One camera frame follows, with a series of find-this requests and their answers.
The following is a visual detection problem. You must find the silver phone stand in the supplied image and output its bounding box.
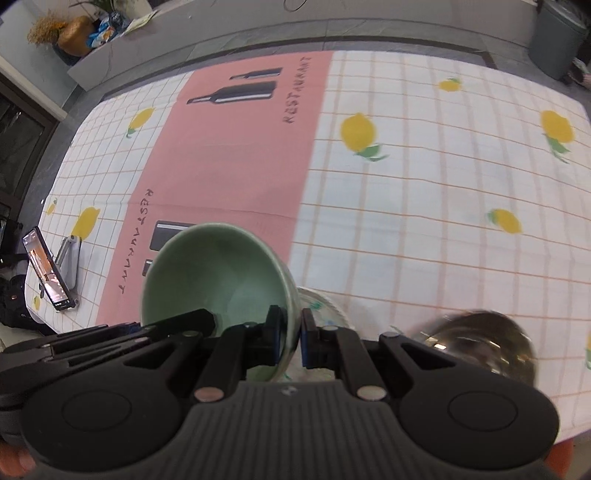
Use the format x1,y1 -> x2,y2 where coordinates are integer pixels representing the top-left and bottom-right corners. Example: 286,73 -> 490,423
54,234 -> 83,308

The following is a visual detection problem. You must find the pale paper sheet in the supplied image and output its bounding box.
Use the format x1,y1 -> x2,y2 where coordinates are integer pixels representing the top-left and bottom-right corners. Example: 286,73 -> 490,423
122,11 -> 158,35

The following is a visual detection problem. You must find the brown vase with dried flowers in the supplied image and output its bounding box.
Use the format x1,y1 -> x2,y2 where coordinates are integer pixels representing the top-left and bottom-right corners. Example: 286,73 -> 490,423
56,15 -> 95,57

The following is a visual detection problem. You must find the grey trash bin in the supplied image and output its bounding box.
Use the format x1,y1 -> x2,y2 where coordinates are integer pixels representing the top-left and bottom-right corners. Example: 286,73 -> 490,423
529,0 -> 589,81

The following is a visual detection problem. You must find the dried yellow plant bunch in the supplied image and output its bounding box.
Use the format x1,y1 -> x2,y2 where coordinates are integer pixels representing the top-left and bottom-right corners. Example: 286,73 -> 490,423
27,11 -> 70,47

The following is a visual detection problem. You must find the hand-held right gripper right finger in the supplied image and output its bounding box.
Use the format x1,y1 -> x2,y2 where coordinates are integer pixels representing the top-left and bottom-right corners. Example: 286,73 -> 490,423
300,308 -> 462,401

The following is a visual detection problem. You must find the blue snack bag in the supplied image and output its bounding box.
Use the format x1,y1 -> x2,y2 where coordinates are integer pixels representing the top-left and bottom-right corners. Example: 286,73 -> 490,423
88,14 -> 125,47

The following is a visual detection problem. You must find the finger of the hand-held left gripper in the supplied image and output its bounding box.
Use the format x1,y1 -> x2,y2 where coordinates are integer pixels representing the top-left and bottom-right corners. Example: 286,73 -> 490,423
69,308 -> 218,365
44,323 -> 141,347

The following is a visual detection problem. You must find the green ceramic bowl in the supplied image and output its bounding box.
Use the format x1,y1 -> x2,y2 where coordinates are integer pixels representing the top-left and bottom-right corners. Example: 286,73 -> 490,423
140,223 -> 301,384

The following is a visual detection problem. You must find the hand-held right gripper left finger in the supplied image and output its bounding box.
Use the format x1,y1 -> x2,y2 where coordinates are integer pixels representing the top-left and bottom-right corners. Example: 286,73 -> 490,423
134,305 -> 284,402

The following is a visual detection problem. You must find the flower print glass plate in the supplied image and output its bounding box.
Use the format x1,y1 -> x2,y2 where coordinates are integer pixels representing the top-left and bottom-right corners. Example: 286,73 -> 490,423
277,286 -> 356,384

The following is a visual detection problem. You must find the dark glass cabinet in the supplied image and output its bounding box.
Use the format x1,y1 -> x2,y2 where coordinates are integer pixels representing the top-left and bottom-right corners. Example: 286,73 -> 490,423
0,74 -> 61,222

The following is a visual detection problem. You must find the black smartphone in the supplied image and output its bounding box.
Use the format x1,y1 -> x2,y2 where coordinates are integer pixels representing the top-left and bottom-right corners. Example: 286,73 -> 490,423
22,226 -> 77,312

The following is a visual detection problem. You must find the black bag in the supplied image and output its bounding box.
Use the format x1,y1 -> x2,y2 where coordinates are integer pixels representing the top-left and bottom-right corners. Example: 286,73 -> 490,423
0,274 -> 56,335

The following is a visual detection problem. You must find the person's left hand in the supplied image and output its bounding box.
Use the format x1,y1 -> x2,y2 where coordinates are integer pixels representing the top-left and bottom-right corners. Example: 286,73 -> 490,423
0,440 -> 35,478

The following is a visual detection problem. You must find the lemon checkered tablecloth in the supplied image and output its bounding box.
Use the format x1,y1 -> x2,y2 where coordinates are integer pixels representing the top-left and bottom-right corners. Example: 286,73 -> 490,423
25,48 -> 591,439

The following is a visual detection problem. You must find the orange steel-lined bowl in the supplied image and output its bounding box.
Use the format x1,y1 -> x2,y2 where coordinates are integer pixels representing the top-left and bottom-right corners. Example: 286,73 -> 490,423
406,310 -> 539,388

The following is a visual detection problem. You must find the pink bottle print cloth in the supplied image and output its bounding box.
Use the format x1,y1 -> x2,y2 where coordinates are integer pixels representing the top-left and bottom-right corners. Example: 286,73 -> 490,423
95,50 -> 334,324

